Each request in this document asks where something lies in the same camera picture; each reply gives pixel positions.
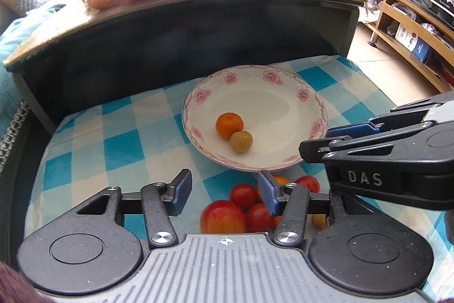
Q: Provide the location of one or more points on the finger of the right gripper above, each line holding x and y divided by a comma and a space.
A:
354, 130
312, 151

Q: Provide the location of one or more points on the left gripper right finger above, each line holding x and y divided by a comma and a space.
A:
290, 201

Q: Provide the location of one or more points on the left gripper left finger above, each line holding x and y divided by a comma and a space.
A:
160, 201

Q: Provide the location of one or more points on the orange mandarin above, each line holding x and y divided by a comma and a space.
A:
276, 221
227, 124
280, 179

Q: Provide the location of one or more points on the red cherry tomato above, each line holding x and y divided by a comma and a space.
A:
258, 219
309, 182
244, 195

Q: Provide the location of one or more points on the brown longan fruit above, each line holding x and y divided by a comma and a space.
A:
319, 222
241, 141

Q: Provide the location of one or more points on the large red yellow apple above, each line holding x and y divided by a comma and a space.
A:
223, 217

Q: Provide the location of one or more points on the white floral porcelain plate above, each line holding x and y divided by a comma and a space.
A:
278, 109

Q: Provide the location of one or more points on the white blue box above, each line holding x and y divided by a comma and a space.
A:
413, 43

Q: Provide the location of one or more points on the wooden tv shelf unit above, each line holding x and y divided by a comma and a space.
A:
422, 39

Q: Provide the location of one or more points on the dark coffee table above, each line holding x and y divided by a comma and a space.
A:
79, 58

